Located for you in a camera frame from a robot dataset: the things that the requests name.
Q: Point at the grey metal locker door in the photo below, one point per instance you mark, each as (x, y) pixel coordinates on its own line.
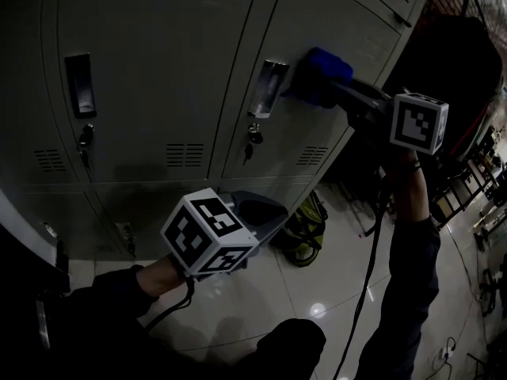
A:
(317, 26)

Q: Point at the person's right forearm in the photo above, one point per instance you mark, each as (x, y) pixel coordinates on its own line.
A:
(412, 196)

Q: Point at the small dangling key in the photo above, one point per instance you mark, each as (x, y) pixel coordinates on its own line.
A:
(84, 157)
(248, 153)

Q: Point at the black metal stand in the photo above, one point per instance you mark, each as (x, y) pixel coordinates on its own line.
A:
(491, 287)

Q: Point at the white power strip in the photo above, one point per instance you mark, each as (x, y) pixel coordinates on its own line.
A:
(444, 354)

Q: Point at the black metal frame shelf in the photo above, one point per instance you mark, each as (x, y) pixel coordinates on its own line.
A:
(461, 208)

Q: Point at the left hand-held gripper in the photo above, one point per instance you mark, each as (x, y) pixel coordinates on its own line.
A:
(206, 236)

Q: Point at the white metal lockers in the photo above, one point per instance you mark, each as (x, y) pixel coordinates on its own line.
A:
(158, 54)

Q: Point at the black padlock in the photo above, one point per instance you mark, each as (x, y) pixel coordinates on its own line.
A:
(255, 135)

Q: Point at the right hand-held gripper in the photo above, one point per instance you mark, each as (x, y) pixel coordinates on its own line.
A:
(416, 123)

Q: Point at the keys in left lock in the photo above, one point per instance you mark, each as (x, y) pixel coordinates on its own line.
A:
(86, 135)

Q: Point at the black metal rack bar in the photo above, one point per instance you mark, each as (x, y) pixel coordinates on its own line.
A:
(473, 4)

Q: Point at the grey metal locker cabinet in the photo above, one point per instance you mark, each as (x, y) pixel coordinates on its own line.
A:
(158, 187)

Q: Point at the person's black trouser leg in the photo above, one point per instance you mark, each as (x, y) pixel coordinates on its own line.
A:
(293, 346)

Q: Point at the black wrist band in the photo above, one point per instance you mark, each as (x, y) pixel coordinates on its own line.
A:
(416, 164)

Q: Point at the blue wiping cloth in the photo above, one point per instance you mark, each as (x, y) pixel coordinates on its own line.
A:
(328, 63)

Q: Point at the person's dark torso clothing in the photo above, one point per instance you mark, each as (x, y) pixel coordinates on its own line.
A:
(99, 350)

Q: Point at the yellow-green backpack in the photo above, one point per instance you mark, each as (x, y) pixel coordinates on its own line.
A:
(305, 236)

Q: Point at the person's left forearm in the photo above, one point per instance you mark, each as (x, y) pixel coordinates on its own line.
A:
(158, 279)

